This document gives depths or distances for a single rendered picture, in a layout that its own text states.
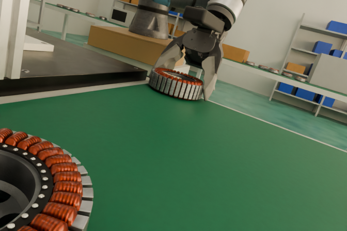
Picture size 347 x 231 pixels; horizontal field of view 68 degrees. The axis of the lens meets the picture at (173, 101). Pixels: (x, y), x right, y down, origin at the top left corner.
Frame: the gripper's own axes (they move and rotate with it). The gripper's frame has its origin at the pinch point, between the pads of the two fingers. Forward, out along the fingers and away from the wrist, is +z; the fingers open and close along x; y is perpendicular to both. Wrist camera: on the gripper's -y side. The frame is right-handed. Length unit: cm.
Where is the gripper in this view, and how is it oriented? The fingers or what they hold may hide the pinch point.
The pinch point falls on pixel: (175, 86)
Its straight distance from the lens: 52.2
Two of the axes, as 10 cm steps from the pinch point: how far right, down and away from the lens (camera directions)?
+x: -8.4, -3.6, 4.1
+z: -4.7, 8.5, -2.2
